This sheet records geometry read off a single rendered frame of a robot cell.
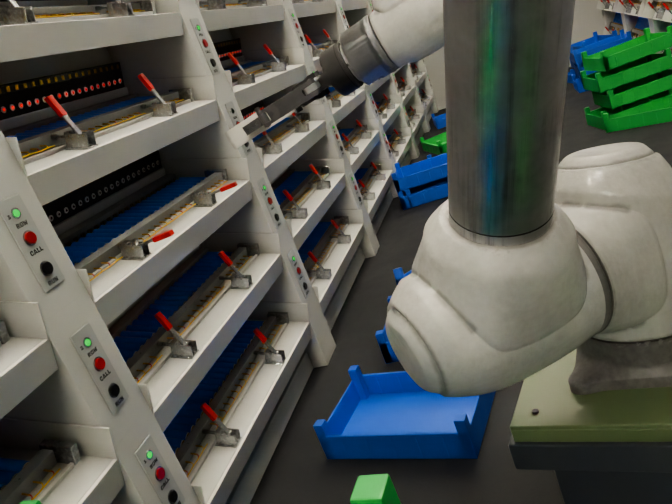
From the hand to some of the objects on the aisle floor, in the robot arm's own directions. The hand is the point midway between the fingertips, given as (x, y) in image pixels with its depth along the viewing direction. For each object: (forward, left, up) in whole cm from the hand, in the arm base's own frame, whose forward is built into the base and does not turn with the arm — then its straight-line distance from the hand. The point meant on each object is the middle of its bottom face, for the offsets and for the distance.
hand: (251, 128), depth 101 cm
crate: (-7, -6, -63) cm, 64 cm away
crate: (-7, -41, -61) cm, 74 cm away
